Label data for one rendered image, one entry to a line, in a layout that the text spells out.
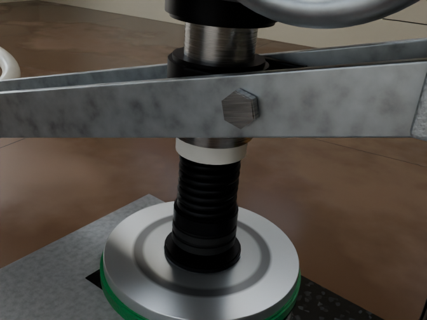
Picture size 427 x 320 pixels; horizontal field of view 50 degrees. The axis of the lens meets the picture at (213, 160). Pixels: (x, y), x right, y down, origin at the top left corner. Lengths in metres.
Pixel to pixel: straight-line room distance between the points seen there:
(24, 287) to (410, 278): 1.81
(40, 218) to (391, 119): 2.03
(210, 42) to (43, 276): 0.30
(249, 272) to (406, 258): 1.80
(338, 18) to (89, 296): 0.38
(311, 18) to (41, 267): 0.41
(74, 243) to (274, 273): 0.24
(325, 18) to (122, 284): 0.33
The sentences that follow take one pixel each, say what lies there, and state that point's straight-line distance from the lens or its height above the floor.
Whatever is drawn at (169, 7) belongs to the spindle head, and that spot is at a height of 1.15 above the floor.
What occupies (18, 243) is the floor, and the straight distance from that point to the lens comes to 2.11.
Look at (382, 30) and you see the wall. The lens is 6.44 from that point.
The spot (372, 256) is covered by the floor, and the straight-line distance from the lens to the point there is 2.20.
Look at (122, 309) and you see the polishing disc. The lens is 0.47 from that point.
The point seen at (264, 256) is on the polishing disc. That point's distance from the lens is 0.52.
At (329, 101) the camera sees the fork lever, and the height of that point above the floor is 1.11.
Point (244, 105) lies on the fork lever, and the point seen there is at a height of 1.09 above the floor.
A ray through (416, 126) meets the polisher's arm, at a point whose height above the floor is 1.11.
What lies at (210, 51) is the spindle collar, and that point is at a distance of 0.39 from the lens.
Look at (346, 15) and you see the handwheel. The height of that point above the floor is 1.18.
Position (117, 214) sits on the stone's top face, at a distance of 0.62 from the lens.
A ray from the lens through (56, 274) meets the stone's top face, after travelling 0.53.
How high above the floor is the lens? 1.20
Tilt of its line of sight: 25 degrees down
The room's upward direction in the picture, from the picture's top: 5 degrees clockwise
